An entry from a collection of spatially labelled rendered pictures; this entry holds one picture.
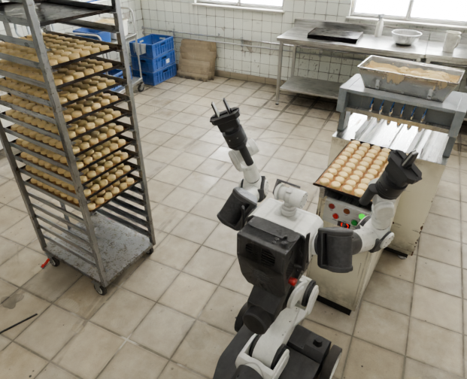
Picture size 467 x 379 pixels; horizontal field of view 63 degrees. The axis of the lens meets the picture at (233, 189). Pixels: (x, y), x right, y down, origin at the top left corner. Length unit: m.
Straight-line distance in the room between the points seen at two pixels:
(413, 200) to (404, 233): 0.28
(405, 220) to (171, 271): 1.66
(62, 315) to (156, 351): 0.68
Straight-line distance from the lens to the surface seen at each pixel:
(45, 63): 1.90
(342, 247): 1.40
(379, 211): 1.43
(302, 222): 1.45
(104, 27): 2.23
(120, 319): 2.61
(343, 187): 2.03
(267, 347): 2.00
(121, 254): 2.79
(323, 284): 2.50
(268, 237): 1.37
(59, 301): 2.83
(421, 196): 2.76
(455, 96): 2.71
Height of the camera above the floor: 2.02
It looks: 35 degrees down
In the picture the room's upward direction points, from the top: straight up
